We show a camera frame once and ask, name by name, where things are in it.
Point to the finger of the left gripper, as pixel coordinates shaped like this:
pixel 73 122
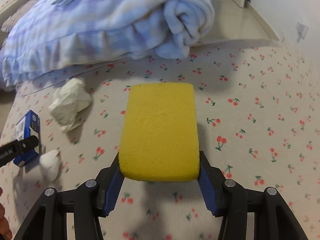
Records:
pixel 17 148

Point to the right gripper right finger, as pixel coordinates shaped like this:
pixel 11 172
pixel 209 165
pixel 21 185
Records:
pixel 225 198

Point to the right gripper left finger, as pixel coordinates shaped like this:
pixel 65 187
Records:
pixel 90 201

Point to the small dark blue box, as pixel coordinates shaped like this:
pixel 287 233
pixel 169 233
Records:
pixel 26 127

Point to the white tissue ball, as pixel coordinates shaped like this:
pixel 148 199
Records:
pixel 50 165

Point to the printed paper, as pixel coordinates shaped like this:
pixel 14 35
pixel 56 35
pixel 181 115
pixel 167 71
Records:
pixel 67 102

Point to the yellow sponge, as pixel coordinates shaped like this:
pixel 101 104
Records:
pixel 159 141

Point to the person's right hand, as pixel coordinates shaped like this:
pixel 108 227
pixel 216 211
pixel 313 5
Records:
pixel 5 231

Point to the plaid pillow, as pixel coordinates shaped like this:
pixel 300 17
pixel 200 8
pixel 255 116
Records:
pixel 8 24

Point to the blue plaid folded blanket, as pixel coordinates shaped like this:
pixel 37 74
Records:
pixel 55 34

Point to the white wall plug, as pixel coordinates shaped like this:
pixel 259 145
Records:
pixel 302 29

